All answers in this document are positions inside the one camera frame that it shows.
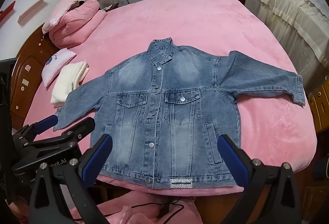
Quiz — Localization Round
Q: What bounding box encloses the black cable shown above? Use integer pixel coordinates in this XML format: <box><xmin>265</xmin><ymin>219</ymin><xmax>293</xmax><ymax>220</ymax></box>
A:
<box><xmin>134</xmin><ymin>200</ymin><xmax>187</xmax><ymax>215</ymax></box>

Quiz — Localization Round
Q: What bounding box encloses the white folded cloth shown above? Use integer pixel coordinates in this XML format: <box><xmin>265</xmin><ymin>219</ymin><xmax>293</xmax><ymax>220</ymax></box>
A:
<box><xmin>50</xmin><ymin>60</ymin><xmax>90</xmax><ymax>108</ymax></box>

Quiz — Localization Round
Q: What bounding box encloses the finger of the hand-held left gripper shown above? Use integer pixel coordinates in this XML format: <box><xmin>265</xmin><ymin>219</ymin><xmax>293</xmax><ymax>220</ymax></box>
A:
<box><xmin>12</xmin><ymin>114</ymin><xmax>59</xmax><ymax>148</ymax></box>
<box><xmin>26</xmin><ymin>117</ymin><xmax>96</xmax><ymax>149</ymax></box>

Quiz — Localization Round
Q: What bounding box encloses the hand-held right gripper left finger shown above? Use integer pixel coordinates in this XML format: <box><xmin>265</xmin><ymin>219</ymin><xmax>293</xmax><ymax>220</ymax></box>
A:
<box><xmin>28</xmin><ymin>134</ymin><xmax>114</xmax><ymax>224</ymax></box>

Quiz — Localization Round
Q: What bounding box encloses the blue denim jacket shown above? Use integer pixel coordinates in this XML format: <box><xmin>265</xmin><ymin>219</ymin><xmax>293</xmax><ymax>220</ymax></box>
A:
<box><xmin>53</xmin><ymin>37</ymin><xmax>306</xmax><ymax>190</ymax></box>

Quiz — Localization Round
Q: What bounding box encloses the pink folded quilt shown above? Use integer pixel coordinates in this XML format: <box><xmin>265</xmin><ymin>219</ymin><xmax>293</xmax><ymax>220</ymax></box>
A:
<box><xmin>49</xmin><ymin>0</ymin><xmax>107</xmax><ymax>49</ymax></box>

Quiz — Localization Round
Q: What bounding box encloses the wooden cabinet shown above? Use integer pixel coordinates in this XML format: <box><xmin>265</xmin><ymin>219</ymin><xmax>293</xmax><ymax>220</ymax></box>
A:
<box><xmin>307</xmin><ymin>83</ymin><xmax>329</xmax><ymax>134</ymax></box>

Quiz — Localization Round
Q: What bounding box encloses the wooden headboard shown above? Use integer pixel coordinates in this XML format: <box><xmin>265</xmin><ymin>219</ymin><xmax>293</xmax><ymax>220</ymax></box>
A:
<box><xmin>10</xmin><ymin>26</ymin><xmax>62</xmax><ymax>124</ymax></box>

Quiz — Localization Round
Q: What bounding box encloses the pink fleece cloth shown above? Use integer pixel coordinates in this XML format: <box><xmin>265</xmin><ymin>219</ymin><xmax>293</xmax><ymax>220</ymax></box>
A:
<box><xmin>69</xmin><ymin>197</ymin><xmax>199</xmax><ymax>224</ymax></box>

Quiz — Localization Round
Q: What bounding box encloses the pink bed blanket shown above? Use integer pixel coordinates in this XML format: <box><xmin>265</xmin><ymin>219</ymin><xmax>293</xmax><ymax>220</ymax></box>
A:
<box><xmin>19</xmin><ymin>0</ymin><xmax>317</xmax><ymax>199</ymax></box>

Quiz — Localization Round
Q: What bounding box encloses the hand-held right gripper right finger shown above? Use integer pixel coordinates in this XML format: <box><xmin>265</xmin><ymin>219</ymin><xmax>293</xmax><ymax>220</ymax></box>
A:
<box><xmin>217</xmin><ymin>134</ymin><xmax>302</xmax><ymax>224</ymax></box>

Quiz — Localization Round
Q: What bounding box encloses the small pink printed pillow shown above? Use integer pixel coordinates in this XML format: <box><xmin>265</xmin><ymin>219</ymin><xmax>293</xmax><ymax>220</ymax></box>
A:
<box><xmin>42</xmin><ymin>49</ymin><xmax>76</xmax><ymax>89</ymax></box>

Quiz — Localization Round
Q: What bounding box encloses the pink lace-trimmed pillow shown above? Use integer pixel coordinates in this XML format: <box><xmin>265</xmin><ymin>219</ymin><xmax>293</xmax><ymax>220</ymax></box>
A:
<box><xmin>42</xmin><ymin>0</ymin><xmax>90</xmax><ymax>34</ymax></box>

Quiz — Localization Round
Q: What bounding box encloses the red wall item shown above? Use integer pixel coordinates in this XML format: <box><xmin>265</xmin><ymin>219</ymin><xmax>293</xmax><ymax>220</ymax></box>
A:
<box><xmin>0</xmin><ymin>0</ymin><xmax>16</xmax><ymax>22</ymax></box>

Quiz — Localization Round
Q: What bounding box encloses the wooden wall shelf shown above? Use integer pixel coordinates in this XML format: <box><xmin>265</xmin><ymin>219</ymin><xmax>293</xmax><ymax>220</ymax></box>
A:
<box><xmin>18</xmin><ymin>0</ymin><xmax>48</xmax><ymax>24</ymax></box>

